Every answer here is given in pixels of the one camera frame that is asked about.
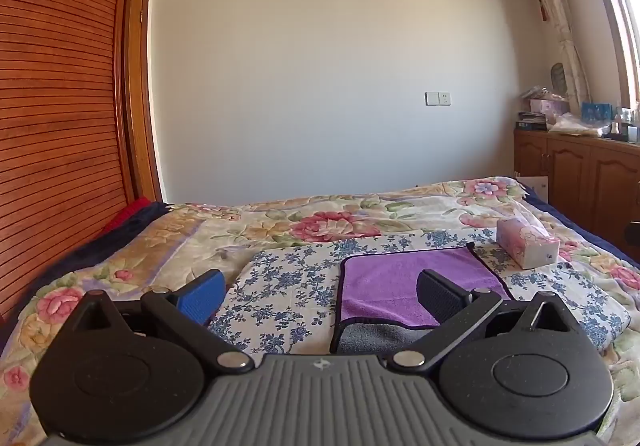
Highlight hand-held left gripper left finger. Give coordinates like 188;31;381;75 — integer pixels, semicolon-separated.
64;269;254;373

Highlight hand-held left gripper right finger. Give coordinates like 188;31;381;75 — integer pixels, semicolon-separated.
389;268;584;373

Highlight purple towel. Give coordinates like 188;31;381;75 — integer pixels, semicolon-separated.
336;242;516;329

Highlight grey towel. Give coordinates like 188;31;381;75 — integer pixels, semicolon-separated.
332;321;437;356

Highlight blue floral white cloth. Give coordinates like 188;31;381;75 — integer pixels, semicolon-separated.
207;228;632;357

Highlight pink floral tissue box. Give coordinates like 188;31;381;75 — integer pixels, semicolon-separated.
496;217;561;270

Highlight red cloth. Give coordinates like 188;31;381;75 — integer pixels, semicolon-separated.
101;197;154;237

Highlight floral bedspread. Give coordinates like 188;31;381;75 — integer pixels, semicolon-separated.
0;178;640;446

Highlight white cardboard box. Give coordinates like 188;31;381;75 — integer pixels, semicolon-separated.
515;173;550;205

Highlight dark blue bed sheet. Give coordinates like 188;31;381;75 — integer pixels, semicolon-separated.
0;181;640;327

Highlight wooden cabinet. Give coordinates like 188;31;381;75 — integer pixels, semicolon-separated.
514;128;640;267

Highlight stack of books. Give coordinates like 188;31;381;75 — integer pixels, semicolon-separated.
516;110;551;131

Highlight clear plastic bag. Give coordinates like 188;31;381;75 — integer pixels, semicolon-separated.
547;113;605;136

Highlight wooden slatted wardrobe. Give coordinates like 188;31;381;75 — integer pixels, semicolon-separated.
0;0;164;327

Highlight blue box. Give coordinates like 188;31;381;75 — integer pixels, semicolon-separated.
581;101;614;125

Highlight cream patterned curtain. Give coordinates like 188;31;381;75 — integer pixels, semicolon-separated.
510;0;592;102

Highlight wooden window frame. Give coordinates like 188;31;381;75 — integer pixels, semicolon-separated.
575;0;640;109

